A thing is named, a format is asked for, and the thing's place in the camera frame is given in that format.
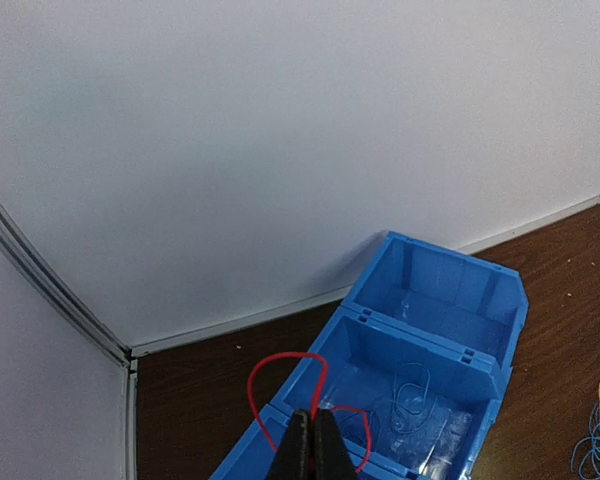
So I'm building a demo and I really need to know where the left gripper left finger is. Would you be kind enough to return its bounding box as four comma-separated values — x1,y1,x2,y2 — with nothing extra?
268,410,313,480

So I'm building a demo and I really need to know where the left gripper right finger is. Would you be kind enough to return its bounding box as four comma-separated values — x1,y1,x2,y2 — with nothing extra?
313,409,358,480

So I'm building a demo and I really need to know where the blue three-compartment bin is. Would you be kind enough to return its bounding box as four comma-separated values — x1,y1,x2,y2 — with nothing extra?
214,233,529,479

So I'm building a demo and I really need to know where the left aluminium frame post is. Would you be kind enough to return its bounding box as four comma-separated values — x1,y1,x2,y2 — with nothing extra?
0,203,138,479

